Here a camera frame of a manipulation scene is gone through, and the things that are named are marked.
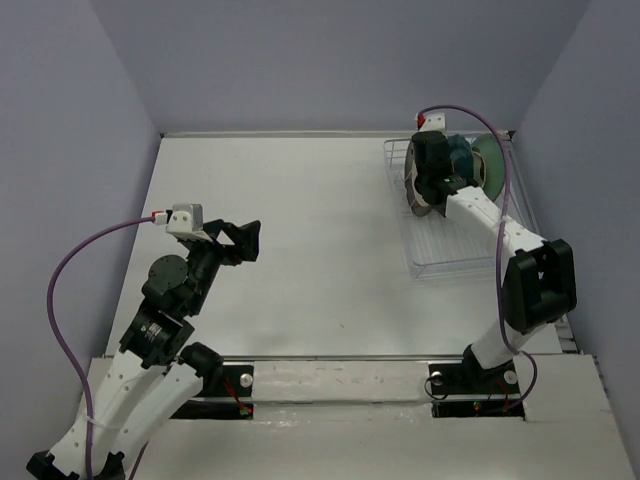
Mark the metal rail bar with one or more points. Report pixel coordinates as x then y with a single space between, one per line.
344 358

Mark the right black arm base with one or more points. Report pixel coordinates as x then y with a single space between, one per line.
454 393

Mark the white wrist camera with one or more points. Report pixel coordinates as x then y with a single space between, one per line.
182 221
431 121

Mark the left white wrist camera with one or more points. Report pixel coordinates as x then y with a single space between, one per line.
182 221

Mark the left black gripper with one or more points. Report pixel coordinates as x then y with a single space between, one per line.
247 237

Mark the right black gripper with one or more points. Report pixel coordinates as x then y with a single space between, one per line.
449 151

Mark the white wire dish rack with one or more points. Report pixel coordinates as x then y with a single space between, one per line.
434 245

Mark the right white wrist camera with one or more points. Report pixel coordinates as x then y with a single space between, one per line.
431 121

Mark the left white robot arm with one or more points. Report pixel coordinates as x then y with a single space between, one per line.
155 370

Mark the teal scalloped plate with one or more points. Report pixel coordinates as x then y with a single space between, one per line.
461 156

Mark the silver grey plate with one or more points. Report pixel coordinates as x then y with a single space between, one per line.
412 175

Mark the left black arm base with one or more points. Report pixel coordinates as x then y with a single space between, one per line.
229 398

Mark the cream and black plate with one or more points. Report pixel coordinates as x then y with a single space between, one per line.
479 169

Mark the light blue flower plate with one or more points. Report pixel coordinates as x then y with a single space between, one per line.
492 167

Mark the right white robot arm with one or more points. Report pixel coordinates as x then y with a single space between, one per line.
535 277

